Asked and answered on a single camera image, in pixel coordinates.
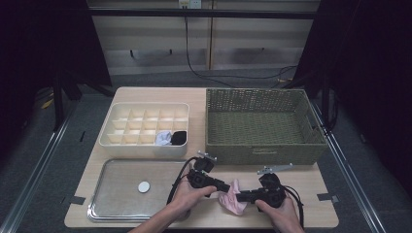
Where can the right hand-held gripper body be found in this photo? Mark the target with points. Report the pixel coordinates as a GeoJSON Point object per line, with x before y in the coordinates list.
{"type": "Point", "coordinates": [273, 192]}

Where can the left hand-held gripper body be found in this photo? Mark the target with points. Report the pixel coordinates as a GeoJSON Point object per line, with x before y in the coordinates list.
{"type": "Point", "coordinates": [199, 176]}

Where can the pink sock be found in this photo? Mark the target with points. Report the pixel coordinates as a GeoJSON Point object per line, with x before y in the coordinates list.
{"type": "Point", "coordinates": [233, 202]}

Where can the green woven basket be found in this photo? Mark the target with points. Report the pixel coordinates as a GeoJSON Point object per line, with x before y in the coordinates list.
{"type": "Point", "coordinates": [243, 157]}

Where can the black sock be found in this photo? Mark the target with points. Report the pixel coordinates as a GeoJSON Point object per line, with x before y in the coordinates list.
{"type": "Point", "coordinates": [178, 138]}

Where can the white sock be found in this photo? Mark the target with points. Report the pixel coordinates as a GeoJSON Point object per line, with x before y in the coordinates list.
{"type": "Point", "coordinates": [163, 138]}

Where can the cream divided storage box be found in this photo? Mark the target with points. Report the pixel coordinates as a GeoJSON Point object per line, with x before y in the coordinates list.
{"type": "Point", "coordinates": [145, 152]}

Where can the clear plastic box lid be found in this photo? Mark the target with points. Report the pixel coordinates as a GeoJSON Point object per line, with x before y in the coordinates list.
{"type": "Point", "coordinates": [120, 194]}

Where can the person's left hand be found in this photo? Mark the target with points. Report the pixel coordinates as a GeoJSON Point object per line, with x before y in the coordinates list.
{"type": "Point", "coordinates": [189, 199]}

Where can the person's right hand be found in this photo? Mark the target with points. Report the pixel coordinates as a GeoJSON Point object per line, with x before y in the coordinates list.
{"type": "Point", "coordinates": [283, 220]}

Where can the black tape piece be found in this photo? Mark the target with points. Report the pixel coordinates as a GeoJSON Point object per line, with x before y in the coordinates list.
{"type": "Point", "coordinates": [82, 136]}
{"type": "Point", "coordinates": [77, 200]}
{"type": "Point", "coordinates": [325, 196]}

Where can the black metal stand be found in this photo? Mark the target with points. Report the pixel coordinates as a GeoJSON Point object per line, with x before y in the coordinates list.
{"type": "Point", "coordinates": [58, 106]}

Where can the black curtain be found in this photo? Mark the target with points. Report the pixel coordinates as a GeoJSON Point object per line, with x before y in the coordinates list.
{"type": "Point", "coordinates": [372, 64]}
{"type": "Point", "coordinates": [32, 48]}

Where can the black horizontal metal bar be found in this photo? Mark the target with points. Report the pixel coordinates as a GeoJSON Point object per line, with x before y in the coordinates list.
{"type": "Point", "coordinates": [194, 13]}

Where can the metal floor rail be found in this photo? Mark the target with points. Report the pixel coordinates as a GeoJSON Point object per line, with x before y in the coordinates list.
{"type": "Point", "coordinates": [350, 176]}
{"type": "Point", "coordinates": [36, 176]}

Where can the white wall power outlet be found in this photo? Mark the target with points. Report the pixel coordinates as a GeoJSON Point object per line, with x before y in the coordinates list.
{"type": "Point", "coordinates": [194, 4]}

